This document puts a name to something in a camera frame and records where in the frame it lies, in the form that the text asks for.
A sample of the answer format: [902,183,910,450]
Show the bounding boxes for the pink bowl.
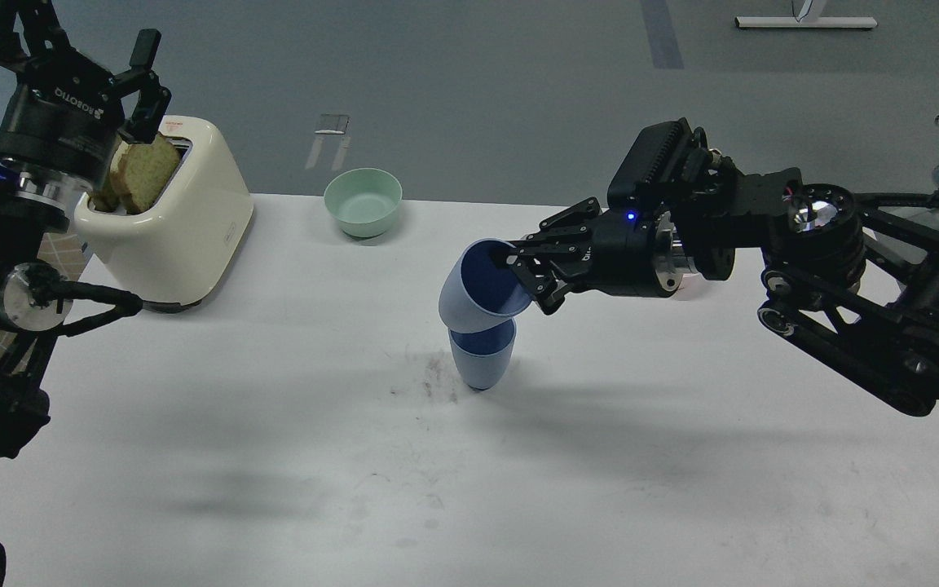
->
[674,274,707,298]

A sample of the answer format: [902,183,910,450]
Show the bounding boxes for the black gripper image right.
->
[507,197,681,316]

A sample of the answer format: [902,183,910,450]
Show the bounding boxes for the toasted bread slice back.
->
[88,136,128,213]

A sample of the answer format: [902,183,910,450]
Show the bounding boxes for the toasted bread slice front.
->
[112,133,180,214]

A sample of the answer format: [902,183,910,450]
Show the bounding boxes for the blue cup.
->
[448,319,517,391]
[439,239,533,333]

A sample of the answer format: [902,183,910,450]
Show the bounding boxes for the mint green bowl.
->
[323,168,403,238]

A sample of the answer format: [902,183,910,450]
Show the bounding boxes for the white stand base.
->
[734,16,877,30]

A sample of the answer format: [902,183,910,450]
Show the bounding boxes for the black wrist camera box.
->
[606,118,712,213]

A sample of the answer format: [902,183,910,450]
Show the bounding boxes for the black Robotiq gripper image left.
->
[0,1,172,189]

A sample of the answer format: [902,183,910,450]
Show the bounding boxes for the toasted bread slice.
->
[88,136,128,213]
[112,133,180,214]

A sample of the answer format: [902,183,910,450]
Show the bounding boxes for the cream white toaster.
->
[74,115,253,313]

